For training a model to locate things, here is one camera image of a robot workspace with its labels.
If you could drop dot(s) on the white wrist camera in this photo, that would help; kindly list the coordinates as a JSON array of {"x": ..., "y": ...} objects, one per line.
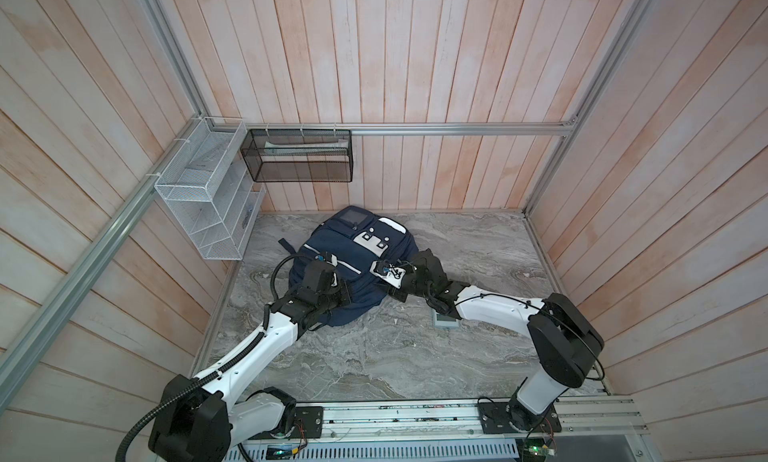
[
  {"x": 387, "y": 271},
  {"x": 328, "y": 258}
]

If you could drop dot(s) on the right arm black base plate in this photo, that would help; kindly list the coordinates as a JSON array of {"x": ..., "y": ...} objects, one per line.
[{"x": 498, "y": 417}]

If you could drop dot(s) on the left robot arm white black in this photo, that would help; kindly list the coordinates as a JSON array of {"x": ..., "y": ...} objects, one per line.
[{"x": 201, "y": 418}]

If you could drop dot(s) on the aluminium front rail frame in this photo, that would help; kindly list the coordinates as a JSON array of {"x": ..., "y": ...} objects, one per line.
[{"x": 594, "y": 428}]

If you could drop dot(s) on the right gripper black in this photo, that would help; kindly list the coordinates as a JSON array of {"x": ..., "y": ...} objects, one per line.
[{"x": 396, "y": 294}]

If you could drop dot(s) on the black mesh wall basket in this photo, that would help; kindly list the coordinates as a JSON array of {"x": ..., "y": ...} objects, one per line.
[{"x": 298, "y": 155}]

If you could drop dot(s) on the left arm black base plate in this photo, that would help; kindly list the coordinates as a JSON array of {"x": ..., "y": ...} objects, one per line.
[{"x": 307, "y": 423}]

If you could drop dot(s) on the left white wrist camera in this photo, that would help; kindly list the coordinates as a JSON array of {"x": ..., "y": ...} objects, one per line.
[{"x": 328, "y": 258}]

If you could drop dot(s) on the navy blue student backpack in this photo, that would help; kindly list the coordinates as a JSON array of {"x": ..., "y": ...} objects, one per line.
[{"x": 357, "y": 237}]

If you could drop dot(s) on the horizontal aluminium wall rail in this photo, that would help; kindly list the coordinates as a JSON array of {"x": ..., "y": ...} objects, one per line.
[{"x": 546, "y": 129}]

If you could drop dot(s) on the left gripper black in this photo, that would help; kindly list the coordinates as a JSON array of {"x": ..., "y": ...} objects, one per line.
[{"x": 344, "y": 289}]

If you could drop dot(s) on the white wire mesh shelf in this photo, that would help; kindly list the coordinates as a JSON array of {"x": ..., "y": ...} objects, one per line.
[{"x": 209, "y": 190}]

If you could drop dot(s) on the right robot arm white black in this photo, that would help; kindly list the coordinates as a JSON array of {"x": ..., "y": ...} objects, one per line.
[{"x": 566, "y": 344}]

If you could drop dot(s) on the light green calculator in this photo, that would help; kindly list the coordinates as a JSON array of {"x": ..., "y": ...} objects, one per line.
[{"x": 441, "y": 321}]

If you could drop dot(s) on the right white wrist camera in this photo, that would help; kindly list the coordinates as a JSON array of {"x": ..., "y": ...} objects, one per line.
[{"x": 387, "y": 271}]

